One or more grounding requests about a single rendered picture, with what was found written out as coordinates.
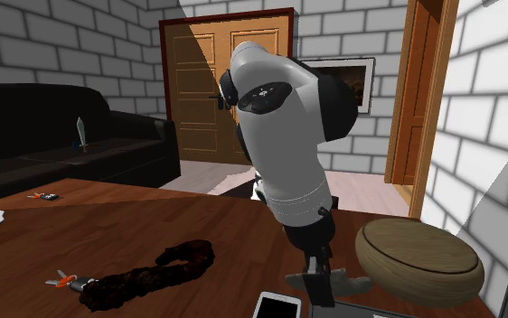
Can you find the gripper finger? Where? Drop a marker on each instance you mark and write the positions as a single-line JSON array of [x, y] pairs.
[[320, 288]]

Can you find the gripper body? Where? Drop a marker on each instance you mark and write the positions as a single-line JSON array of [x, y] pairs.
[[311, 233]]

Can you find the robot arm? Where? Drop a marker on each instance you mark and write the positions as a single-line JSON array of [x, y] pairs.
[[280, 145]]

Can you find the grey irregular flat object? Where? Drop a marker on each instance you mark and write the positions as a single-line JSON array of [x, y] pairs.
[[352, 284]]

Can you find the grey tablet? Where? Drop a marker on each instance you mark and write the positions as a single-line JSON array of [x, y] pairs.
[[359, 312]]

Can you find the white smartphone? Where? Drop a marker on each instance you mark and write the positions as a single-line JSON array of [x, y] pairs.
[[276, 306]]

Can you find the round wooden bowl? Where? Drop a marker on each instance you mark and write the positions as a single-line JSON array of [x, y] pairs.
[[412, 260]]

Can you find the wooden double door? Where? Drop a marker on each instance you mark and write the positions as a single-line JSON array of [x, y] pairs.
[[196, 88]]

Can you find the grey toy sword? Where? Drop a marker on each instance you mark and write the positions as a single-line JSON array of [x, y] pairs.
[[81, 130]]

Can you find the keys with black fob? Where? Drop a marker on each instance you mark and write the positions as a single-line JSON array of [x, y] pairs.
[[50, 197]]

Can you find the black sofa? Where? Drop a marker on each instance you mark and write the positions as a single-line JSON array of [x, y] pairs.
[[29, 110]]

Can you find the white framed wall picture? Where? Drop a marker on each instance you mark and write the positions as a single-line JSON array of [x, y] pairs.
[[359, 83]]

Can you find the open wooden door frame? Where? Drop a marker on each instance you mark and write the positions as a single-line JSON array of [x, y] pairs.
[[417, 97]]

